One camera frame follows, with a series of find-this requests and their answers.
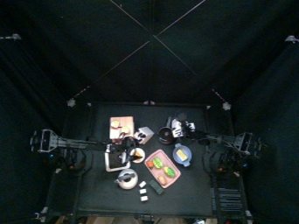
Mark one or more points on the small white plate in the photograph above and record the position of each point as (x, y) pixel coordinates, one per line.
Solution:
(138, 155)

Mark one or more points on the blue toy bowl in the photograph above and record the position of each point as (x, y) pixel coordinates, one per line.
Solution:
(181, 154)

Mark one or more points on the pale orange toy food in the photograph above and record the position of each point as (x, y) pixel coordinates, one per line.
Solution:
(163, 180)

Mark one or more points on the white sushi piece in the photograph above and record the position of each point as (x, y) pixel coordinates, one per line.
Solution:
(144, 198)
(143, 191)

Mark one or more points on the pink rectangular tray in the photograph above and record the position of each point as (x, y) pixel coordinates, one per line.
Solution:
(163, 169)

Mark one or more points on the dark green sushi piece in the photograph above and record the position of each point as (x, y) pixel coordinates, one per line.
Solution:
(156, 186)

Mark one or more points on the toy bread slice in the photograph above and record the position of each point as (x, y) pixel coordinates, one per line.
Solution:
(125, 129)
(114, 124)

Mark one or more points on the white-rimmed square black tray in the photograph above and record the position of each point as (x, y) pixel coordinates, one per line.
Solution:
(114, 164)

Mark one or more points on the green toy vegetable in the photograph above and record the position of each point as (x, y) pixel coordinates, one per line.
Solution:
(157, 162)
(169, 171)

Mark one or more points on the yellow toy butter block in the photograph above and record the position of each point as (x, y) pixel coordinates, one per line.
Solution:
(181, 155)

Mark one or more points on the white printed label sticker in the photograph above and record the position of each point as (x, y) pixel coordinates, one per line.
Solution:
(229, 199)

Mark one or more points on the orange toy food wedge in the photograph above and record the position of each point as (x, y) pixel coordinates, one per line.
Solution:
(137, 154)

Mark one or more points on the small orange toy food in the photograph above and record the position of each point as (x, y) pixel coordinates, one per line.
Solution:
(149, 164)

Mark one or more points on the white toy kettle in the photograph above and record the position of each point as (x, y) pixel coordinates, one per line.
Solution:
(126, 178)

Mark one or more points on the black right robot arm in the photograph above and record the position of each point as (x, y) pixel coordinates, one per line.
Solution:
(229, 139)

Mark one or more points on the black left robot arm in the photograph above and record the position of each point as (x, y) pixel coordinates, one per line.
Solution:
(65, 142)

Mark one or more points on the grey frame corner bracket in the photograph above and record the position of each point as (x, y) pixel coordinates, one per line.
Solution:
(225, 106)
(148, 102)
(13, 37)
(70, 102)
(291, 38)

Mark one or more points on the wooden cutting board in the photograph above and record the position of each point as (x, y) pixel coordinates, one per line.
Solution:
(121, 121)

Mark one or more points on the white toy toaster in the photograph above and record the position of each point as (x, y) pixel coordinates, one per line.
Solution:
(144, 134)

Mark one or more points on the black toy pot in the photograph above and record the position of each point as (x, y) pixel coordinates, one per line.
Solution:
(165, 135)

